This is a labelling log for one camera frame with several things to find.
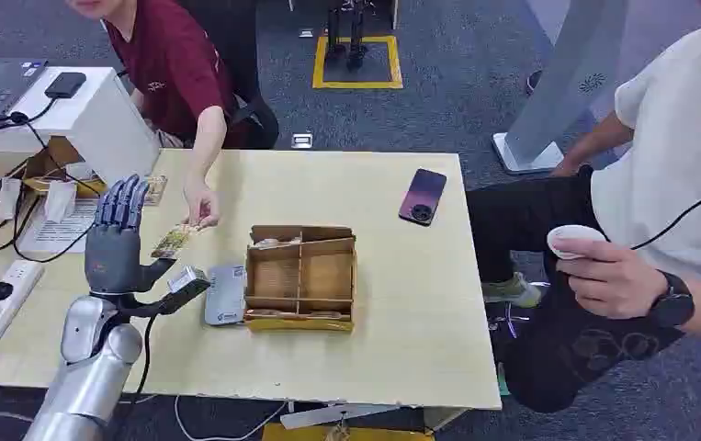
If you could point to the person's hand holding controller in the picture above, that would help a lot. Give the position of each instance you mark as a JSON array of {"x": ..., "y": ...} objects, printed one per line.
[{"x": 609, "y": 280}]

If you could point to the yellow board under desk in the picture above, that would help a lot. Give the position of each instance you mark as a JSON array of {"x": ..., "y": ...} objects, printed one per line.
[{"x": 350, "y": 434}]

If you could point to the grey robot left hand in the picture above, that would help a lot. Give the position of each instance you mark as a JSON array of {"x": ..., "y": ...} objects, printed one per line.
[{"x": 111, "y": 255}]

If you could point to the cards in wooden box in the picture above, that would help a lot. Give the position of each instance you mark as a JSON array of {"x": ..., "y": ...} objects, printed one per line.
[{"x": 274, "y": 243}]

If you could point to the person's hand holding card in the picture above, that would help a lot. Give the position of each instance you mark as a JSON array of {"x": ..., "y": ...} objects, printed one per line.
[{"x": 202, "y": 202}]

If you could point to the silver floor socket plate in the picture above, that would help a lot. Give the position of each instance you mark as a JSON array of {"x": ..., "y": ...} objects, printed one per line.
[
  {"x": 306, "y": 33},
  {"x": 302, "y": 140}
]

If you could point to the dark purple smartphone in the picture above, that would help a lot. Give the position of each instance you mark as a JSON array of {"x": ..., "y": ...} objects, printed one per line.
[{"x": 423, "y": 196}]

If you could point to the printed paper sheet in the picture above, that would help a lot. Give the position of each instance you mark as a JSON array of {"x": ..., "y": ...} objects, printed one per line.
[{"x": 61, "y": 230}]

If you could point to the brown cardboard box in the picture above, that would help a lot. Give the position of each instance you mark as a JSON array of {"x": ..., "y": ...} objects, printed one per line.
[{"x": 42, "y": 164}]

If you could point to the wooden divided card box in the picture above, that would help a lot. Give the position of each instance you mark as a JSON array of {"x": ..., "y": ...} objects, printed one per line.
[{"x": 301, "y": 280}]

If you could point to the white round controller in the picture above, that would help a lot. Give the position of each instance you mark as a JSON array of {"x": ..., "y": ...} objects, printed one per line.
[{"x": 572, "y": 234}]

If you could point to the grey card case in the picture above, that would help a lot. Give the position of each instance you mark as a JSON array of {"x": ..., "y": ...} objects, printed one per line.
[{"x": 225, "y": 295}]

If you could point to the person in white shirt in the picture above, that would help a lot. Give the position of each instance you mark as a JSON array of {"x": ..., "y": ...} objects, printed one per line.
[{"x": 648, "y": 201}]

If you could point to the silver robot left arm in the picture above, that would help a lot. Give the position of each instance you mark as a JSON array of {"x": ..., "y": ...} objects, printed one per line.
[{"x": 91, "y": 371}]

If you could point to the black wrist watch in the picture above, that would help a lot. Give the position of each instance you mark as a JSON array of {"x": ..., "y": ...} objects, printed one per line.
[{"x": 672, "y": 302}]

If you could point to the black power bank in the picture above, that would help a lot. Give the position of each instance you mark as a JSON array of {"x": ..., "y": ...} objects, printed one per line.
[{"x": 65, "y": 84}]

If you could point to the picture card on desk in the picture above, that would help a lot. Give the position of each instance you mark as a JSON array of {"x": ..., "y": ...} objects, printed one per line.
[{"x": 156, "y": 190}]

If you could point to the white riser box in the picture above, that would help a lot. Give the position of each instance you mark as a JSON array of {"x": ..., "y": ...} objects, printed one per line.
[{"x": 97, "y": 125}]

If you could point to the black robot legs stand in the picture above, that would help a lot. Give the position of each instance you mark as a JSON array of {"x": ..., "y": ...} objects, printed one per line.
[{"x": 356, "y": 42}]

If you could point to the person in dark red shirt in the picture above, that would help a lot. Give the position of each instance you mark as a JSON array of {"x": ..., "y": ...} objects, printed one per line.
[{"x": 170, "y": 67}]

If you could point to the white floor kiosk stand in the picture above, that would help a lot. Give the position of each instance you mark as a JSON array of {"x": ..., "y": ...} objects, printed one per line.
[{"x": 560, "y": 79}]

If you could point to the pale green shoe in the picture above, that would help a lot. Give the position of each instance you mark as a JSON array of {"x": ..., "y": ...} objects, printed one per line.
[{"x": 511, "y": 292}]

